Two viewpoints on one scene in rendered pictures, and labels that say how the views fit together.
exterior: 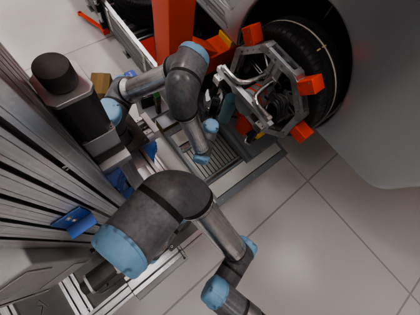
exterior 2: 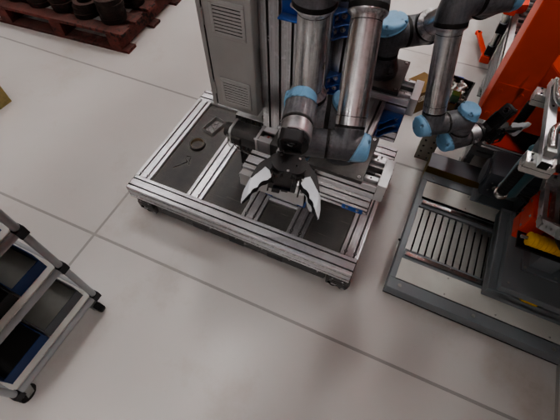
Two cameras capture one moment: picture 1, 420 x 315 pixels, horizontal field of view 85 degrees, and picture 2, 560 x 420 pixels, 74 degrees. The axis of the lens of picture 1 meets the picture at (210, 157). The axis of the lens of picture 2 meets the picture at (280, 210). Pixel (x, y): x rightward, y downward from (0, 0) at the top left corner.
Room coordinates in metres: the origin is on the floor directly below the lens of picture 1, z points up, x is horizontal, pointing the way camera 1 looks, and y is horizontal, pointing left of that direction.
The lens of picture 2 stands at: (-0.19, -0.85, 1.83)
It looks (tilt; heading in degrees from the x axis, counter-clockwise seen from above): 57 degrees down; 84
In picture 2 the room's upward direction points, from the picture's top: straight up
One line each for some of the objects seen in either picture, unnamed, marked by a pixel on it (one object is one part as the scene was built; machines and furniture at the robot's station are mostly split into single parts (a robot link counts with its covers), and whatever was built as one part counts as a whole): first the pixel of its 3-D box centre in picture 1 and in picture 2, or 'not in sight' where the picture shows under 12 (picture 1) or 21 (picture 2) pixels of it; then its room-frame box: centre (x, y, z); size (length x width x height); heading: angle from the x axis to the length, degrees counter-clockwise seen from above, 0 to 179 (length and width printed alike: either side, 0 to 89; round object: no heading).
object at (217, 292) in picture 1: (224, 299); (299, 111); (-0.07, -0.18, 1.21); 0.11 x 0.08 x 0.09; 74
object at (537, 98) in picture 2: (222, 77); (546, 98); (0.87, 0.10, 0.93); 0.09 x 0.05 x 0.05; 148
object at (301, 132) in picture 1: (301, 132); not in sight; (0.80, -0.42, 0.85); 0.09 x 0.08 x 0.07; 58
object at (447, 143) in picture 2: not in sight; (453, 138); (0.56, 0.05, 0.81); 0.11 x 0.08 x 0.09; 13
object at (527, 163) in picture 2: (262, 124); (537, 164); (0.69, -0.19, 0.93); 0.09 x 0.05 x 0.05; 148
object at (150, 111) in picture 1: (144, 94); not in sight; (0.89, 0.63, 0.44); 0.43 x 0.17 x 0.03; 58
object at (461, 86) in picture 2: (144, 90); (452, 96); (0.88, 0.61, 0.51); 0.20 x 0.14 x 0.13; 50
